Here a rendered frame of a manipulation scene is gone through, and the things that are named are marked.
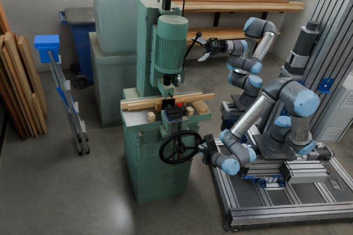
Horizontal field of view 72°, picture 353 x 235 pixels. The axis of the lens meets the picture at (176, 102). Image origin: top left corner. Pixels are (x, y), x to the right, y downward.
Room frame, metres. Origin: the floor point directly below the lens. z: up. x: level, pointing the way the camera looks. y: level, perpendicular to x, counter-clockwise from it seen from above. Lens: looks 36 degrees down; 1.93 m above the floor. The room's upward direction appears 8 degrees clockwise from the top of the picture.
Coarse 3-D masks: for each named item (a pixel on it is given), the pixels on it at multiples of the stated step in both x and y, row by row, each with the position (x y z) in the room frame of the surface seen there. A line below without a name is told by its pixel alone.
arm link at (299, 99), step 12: (288, 84) 1.02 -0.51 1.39; (300, 84) 1.02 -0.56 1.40; (288, 96) 0.97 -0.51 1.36; (300, 96) 0.94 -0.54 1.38; (312, 96) 0.94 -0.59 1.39; (288, 108) 0.97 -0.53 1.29; (300, 108) 0.91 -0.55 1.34; (312, 108) 0.94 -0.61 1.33; (300, 120) 0.98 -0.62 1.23; (300, 132) 1.01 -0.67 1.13; (288, 144) 1.10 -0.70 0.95; (300, 144) 1.02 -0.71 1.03; (312, 144) 1.03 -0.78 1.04
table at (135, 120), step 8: (192, 104) 1.44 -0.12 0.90; (128, 112) 1.25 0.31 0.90; (136, 112) 1.27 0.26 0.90; (144, 112) 1.28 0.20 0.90; (160, 112) 1.30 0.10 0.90; (128, 120) 1.18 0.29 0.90; (136, 120) 1.19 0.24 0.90; (144, 120) 1.20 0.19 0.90; (160, 120) 1.22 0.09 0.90; (192, 120) 1.31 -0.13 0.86; (200, 120) 1.34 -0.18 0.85; (128, 128) 1.12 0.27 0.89; (136, 128) 1.14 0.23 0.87; (144, 128) 1.17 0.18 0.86; (152, 128) 1.19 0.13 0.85; (160, 128) 1.18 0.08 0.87; (168, 136) 1.14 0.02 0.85
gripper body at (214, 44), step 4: (212, 40) 1.41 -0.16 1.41; (220, 40) 1.43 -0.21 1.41; (224, 40) 1.44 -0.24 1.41; (208, 44) 1.42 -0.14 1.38; (212, 44) 1.39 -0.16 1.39; (216, 44) 1.40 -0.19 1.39; (220, 44) 1.42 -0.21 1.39; (224, 44) 1.45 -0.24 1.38; (208, 48) 1.41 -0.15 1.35; (212, 48) 1.37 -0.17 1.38; (216, 48) 1.39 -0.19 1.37; (220, 48) 1.43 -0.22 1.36; (224, 48) 1.43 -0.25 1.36; (208, 52) 1.42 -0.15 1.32; (212, 52) 1.40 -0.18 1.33
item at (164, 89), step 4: (160, 80) 1.44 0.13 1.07; (160, 84) 1.41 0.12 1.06; (160, 88) 1.40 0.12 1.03; (164, 88) 1.34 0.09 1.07; (168, 88) 1.35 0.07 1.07; (172, 88) 1.36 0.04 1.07; (164, 92) 1.34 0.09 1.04; (172, 92) 1.36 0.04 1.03; (164, 96) 1.34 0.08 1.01; (168, 96) 1.35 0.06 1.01
